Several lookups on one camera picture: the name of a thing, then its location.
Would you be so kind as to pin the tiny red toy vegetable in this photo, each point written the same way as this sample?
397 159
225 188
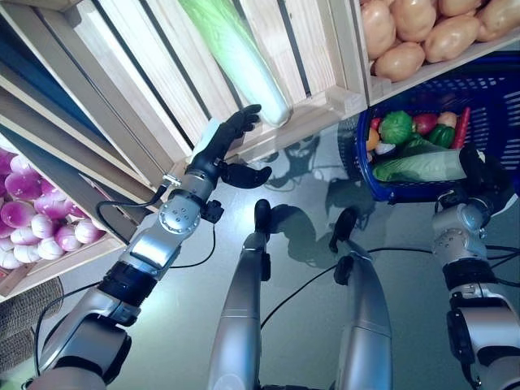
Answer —
375 124

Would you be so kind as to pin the silver left robot leg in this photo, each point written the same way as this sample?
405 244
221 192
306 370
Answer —
239 317

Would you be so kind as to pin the silver robot leg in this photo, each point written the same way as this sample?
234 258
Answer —
365 325
239 317

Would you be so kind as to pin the purple white turnip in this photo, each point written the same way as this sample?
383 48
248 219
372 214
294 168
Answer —
42 225
53 205
22 185
16 214
90 231
68 237

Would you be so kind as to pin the wooden turnip crate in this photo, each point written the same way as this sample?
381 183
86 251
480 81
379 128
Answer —
81 268

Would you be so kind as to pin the silver right robot leg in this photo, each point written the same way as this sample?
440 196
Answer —
365 325

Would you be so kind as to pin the brown potato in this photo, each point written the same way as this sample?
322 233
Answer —
400 61
459 6
378 28
414 18
497 20
451 38

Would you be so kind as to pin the wooden display shelf frame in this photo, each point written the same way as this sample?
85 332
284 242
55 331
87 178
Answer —
101 150

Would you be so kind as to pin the black right robot foot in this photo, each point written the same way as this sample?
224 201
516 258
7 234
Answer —
345 225

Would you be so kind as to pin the yellow toy peach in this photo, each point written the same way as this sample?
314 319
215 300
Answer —
447 120

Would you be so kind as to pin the green toy lettuce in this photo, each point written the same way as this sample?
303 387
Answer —
397 126

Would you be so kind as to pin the white toy garlic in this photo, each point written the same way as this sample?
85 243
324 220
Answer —
385 148

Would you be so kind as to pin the woven straw basket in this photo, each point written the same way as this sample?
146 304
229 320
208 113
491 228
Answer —
24 313

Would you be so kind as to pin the wooden cabbage crate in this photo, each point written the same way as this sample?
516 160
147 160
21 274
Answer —
317 53

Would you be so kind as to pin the napa cabbage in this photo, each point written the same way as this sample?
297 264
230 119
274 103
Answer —
426 166
243 73

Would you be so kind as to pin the red toy carrot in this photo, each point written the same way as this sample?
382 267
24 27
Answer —
462 126

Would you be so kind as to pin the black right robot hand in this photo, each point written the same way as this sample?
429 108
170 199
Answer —
491 183

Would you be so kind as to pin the black robot foot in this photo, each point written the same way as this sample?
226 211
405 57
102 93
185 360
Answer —
262 215
345 225

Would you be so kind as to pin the black left robot foot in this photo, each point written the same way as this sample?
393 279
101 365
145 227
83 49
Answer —
262 215

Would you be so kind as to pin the wooden potato crate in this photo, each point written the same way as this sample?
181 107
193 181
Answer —
455 71

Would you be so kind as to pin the green toy bell pepper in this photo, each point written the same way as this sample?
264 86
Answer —
442 137

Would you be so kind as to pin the blue plastic shopping basket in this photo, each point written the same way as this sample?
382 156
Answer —
495 122

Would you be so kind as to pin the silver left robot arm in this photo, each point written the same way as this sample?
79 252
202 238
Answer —
178 215

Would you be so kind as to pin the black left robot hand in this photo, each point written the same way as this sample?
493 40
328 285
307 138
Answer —
215 150

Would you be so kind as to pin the toy orange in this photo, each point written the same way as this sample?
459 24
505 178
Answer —
372 140

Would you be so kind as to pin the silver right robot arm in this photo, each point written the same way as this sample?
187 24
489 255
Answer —
459 235

